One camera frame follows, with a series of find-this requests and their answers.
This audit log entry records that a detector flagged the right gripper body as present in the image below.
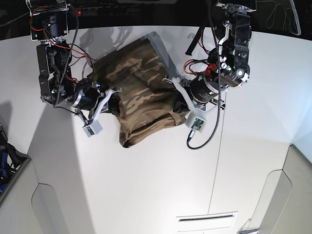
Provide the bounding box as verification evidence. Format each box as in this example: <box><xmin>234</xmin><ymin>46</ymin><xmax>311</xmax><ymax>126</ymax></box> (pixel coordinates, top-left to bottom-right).
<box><xmin>73</xmin><ymin>78</ymin><xmax>107</xmax><ymax>111</ymax></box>

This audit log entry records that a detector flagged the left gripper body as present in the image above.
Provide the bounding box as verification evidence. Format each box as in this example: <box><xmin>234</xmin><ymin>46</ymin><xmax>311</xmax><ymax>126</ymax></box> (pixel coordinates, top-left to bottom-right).
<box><xmin>189</xmin><ymin>75</ymin><xmax>219</xmax><ymax>108</ymax></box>

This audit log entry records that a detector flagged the camouflage T-shirt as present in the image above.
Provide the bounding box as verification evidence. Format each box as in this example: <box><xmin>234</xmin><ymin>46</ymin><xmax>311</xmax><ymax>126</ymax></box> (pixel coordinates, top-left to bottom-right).
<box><xmin>88</xmin><ymin>39</ymin><xmax>188</xmax><ymax>148</ymax></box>

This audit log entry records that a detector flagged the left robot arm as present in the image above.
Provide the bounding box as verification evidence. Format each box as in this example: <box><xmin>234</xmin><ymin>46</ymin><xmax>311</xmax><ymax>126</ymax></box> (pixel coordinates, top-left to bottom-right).
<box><xmin>180</xmin><ymin>0</ymin><xmax>256</xmax><ymax>108</ymax></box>

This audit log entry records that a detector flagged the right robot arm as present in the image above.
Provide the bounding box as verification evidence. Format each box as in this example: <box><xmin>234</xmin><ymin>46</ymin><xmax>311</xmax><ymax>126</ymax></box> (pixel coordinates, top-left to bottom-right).
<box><xmin>26</xmin><ymin>0</ymin><xmax>120</xmax><ymax>118</ymax></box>

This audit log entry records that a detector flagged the black power strip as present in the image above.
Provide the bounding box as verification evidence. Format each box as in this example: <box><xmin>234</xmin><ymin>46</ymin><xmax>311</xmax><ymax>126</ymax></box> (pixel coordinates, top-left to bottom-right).
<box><xmin>77</xmin><ymin>7</ymin><xmax>118</xmax><ymax>17</ymax></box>

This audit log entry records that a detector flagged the blue and black clutter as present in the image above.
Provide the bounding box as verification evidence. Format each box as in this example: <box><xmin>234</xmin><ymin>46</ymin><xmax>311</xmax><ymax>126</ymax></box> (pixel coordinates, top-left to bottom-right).
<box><xmin>0</xmin><ymin>124</ymin><xmax>30</xmax><ymax>196</ymax></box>

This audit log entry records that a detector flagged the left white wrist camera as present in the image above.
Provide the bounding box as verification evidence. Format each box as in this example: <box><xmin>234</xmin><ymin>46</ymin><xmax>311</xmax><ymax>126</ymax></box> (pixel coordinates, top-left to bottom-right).
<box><xmin>162</xmin><ymin>75</ymin><xmax>210</xmax><ymax>133</ymax></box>

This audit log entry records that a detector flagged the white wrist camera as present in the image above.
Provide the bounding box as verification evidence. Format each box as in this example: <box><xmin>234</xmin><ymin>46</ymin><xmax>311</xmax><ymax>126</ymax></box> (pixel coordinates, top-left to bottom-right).
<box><xmin>162</xmin><ymin>75</ymin><xmax>210</xmax><ymax>133</ymax></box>
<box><xmin>78</xmin><ymin>87</ymin><xmax>122</xmax><ymax>137</ymax></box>

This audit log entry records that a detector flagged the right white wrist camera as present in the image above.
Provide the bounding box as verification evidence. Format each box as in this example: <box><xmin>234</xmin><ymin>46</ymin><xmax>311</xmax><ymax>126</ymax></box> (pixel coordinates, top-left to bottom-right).
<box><xmin>78</xmin><ymin>87</ymin><xmax>122</xmax><ymax>137</ymax></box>

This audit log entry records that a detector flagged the black camera cable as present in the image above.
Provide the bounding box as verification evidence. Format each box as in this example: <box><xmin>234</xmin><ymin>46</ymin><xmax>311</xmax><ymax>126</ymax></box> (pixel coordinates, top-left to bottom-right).
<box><xmin>186</xmin><ymin>24</ymin><xmax>226</xmax><ymax>151</ymax></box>

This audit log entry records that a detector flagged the grey corrugated cable conduit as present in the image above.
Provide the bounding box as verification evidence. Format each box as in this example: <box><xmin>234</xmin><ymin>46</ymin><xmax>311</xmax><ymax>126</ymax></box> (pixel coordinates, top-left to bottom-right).
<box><xmin>289</xmin><ymin>0</ymin><xmax>303</xmax><ymax>36</ymax></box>

